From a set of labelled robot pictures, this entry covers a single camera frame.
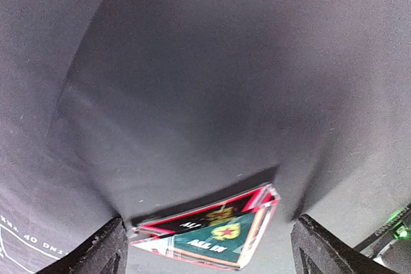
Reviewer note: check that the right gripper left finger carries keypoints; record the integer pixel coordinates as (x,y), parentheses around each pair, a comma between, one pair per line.
(103,252)

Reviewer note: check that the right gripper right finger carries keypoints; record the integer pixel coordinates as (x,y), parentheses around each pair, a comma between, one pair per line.
(316,250)

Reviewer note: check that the triangular all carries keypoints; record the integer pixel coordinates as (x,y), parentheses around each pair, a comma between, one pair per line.
(222,235)

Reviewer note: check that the black poker mat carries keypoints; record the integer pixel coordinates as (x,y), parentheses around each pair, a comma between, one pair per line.
(124,107)

